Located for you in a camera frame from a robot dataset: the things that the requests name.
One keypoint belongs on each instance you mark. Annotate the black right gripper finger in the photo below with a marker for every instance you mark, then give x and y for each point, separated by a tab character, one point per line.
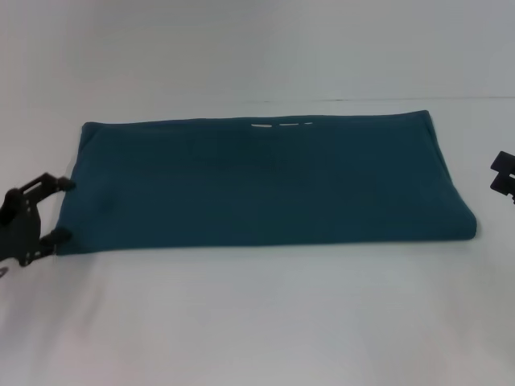
506	161
503	187

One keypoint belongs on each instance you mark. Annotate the teal blue shirt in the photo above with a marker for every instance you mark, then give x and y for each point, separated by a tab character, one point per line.
257	189

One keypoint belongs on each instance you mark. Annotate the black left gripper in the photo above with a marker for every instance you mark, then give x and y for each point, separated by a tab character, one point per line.
22	229

